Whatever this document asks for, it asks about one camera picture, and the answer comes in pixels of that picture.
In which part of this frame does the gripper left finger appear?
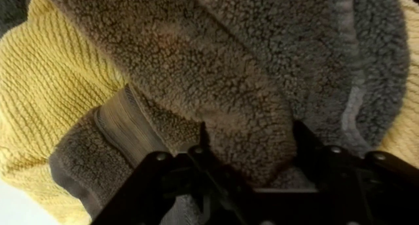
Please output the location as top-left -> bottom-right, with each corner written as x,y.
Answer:
91,122 -> 254,225

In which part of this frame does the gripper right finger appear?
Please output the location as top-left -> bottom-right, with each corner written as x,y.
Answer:
292,120 -> 419,225

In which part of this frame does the grey terry cloth towel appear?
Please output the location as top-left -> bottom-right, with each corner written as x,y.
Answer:
43,0 -> 410,225

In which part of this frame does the yellow ribbed towel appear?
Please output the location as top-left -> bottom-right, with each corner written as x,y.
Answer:
0,0 -> 419,225

